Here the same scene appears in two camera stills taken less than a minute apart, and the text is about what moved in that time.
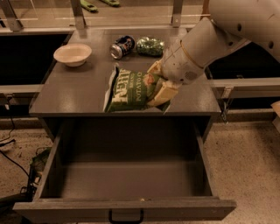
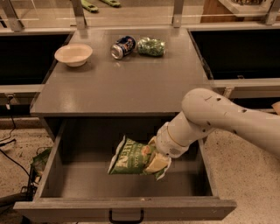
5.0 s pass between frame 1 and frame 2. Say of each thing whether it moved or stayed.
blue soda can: stayed
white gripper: moved
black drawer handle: stayed
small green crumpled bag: stayed
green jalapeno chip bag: moved
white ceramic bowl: stayed
